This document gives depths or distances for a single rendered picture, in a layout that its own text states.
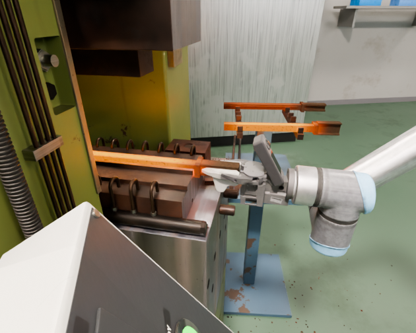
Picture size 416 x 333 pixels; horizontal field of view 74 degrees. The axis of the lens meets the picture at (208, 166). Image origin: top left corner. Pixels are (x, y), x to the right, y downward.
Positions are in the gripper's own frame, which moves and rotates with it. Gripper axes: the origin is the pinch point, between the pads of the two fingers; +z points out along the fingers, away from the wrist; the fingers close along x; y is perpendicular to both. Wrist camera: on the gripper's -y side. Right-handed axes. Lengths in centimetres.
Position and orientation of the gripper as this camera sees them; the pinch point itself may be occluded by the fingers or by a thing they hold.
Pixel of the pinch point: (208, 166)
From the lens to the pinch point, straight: 66.6
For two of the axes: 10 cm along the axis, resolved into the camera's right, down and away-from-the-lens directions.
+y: -0.2, 8.8, 4.8
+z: -9.8, -1.1, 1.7
